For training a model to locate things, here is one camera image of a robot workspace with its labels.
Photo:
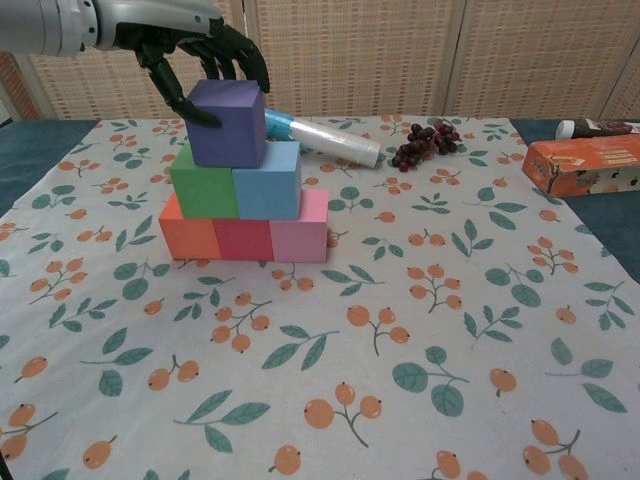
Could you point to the purple cube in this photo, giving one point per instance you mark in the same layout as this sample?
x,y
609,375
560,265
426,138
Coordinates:
x,y
225,127

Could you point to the pink cube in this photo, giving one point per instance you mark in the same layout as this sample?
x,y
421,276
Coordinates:
x,y
300,235

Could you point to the clear film roll blue label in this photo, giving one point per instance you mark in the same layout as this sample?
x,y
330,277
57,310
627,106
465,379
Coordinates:
x,y
330,140

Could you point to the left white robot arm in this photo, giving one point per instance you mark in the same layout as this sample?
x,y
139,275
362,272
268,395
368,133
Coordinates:
x,y
45,25

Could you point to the dark purple grape bunch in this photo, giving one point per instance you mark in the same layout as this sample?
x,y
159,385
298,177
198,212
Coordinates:
x,y
415,150

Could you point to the orange carton box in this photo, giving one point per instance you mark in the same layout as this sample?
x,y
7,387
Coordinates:
x,y
580,165

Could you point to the red cube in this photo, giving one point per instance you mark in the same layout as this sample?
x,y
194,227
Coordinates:
x,y
245,240

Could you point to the light blue cube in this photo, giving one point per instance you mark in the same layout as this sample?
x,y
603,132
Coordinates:
x,y
267,192

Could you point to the green cube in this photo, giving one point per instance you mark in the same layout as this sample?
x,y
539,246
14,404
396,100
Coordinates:
x,y
205,192

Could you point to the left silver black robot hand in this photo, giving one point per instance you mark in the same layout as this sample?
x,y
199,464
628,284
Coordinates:
x,y
165,25

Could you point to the grape juice bottle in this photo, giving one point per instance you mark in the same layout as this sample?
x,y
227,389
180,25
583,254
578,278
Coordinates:
x,y
600,129

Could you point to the floral tablecloth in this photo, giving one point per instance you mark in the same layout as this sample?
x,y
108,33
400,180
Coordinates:
x,y
400,325

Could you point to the orange cube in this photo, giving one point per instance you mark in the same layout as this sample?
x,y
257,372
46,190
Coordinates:
x,y
192,240

